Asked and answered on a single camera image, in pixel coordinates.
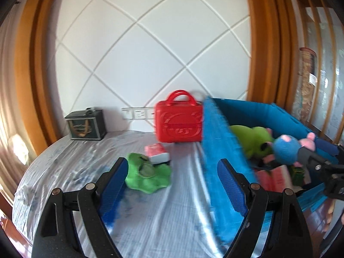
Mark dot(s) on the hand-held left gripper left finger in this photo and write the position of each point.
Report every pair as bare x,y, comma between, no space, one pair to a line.
115,190

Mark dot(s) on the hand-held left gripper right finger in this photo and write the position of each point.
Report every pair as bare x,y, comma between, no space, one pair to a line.
228,185

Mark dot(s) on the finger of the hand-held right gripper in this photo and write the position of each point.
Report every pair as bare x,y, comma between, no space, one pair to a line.
314,160

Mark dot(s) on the blue and pink plush toy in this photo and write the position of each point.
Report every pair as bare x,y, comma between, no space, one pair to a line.
286,147

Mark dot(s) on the green plush piece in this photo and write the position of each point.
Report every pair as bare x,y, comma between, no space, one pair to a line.
150,182

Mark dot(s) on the green plush toy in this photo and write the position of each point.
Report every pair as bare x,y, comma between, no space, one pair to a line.
252,139

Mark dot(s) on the blue storage bin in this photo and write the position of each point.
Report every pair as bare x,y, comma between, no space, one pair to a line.
215,129

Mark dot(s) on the cloth-covered desktop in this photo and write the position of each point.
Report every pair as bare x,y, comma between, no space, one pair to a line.
174,220

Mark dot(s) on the person's right hand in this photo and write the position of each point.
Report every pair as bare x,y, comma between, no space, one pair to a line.
330,211

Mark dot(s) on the small green box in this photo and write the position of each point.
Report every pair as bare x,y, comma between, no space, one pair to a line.
298,174

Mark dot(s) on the dark gift box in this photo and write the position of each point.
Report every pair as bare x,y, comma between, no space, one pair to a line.
83,129

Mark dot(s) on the ornate brown tall tube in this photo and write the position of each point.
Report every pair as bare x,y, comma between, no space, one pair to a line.
306,86

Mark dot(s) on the red plastic case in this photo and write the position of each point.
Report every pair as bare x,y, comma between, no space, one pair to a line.
177,123

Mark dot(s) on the wooden lattice glass partition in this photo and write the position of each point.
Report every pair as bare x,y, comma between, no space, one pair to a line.
330,59

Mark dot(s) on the white crumpled bag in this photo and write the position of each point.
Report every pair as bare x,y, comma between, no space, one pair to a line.
18,149

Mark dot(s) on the white wall socket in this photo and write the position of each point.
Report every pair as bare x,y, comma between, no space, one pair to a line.
150,113
139,113

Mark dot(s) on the wooden wall trim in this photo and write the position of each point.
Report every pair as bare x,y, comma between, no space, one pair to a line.
35,59
268,45

